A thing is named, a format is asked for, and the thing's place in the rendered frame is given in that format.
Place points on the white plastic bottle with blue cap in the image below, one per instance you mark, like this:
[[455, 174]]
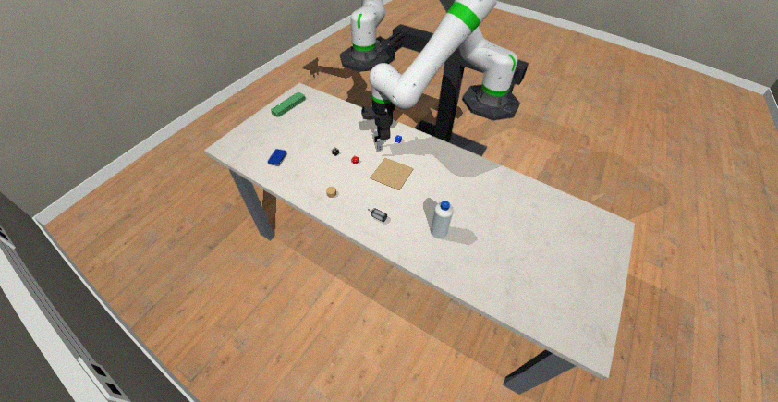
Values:
[[441, 219]]

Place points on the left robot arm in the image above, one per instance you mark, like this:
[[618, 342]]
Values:
[[461, 20]]

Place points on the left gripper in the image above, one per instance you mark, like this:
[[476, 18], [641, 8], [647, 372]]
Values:
[[383, 120]]

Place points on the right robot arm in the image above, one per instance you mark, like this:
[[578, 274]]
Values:
[[363, 30]]

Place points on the tan flat mat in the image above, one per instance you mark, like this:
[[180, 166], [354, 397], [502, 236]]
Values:
[[391, 173]]

